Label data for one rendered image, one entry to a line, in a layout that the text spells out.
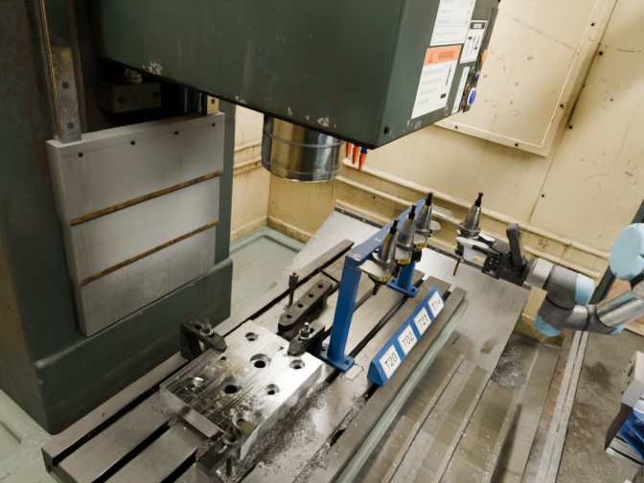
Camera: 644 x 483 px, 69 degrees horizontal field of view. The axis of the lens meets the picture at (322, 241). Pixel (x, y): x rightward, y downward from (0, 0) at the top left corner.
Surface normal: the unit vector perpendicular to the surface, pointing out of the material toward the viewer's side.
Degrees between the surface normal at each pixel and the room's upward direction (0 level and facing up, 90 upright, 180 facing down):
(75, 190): 90
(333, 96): 90
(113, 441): 0
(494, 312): 24
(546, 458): 0
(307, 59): 90
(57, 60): 90
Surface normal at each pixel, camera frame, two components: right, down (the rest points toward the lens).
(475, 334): -0.10, -0.65
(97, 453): 0.14, -0.86
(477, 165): -0.54, 0.35
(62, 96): 0.83, 0.37
